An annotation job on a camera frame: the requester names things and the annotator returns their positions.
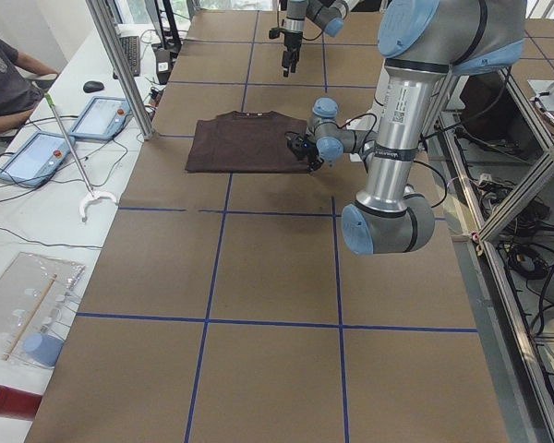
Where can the reacher grabber stick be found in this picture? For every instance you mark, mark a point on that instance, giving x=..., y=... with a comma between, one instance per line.
x=93, y=195

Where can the red cylinder bottle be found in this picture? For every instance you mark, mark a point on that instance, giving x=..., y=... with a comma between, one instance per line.
x=18, y=404

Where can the near teach pendant tablet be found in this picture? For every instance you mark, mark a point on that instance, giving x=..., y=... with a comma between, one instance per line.
x=37, y=160

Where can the seated person in grey shirt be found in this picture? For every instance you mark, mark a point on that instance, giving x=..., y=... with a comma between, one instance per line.
x=18, y=95

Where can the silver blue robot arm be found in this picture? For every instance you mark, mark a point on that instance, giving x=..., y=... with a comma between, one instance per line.
x=421, y=42
x=328, y=18

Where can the black keyboard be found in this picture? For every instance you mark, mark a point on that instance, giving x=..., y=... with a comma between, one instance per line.
x=131, y=49

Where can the dark brown t-shirt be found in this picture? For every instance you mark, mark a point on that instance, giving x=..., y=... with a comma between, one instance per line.
x=245, y=143

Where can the blue plastic cup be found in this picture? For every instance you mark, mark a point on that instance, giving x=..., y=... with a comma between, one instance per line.
x=43, y=348

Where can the clear plastic sheet folder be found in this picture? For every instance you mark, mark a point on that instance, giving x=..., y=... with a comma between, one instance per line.
x=37, y=294

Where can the black computer mouse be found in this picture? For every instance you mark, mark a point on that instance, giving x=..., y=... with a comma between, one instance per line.
x=92, y=86

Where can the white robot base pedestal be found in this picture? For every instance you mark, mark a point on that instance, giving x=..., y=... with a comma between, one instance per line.
x=378, y=106

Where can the far teach pendant tablet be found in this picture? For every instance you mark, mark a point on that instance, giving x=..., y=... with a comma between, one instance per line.
x=101, y=119

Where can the aluminium frame rail structure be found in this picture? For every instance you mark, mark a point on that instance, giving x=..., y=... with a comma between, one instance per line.
x=494, y=138

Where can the aluminium frame post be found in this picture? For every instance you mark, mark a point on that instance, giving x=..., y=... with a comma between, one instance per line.
x=110, y=41

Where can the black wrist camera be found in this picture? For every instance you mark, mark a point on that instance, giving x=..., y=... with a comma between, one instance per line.
x=275, y=33
x=292, y=138

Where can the teach pendant tablet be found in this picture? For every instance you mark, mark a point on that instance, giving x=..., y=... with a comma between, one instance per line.
x=37, y=160
x=101, y=119

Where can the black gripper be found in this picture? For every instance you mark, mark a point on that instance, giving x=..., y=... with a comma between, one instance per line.
x=291, y=45
x=310, y=156

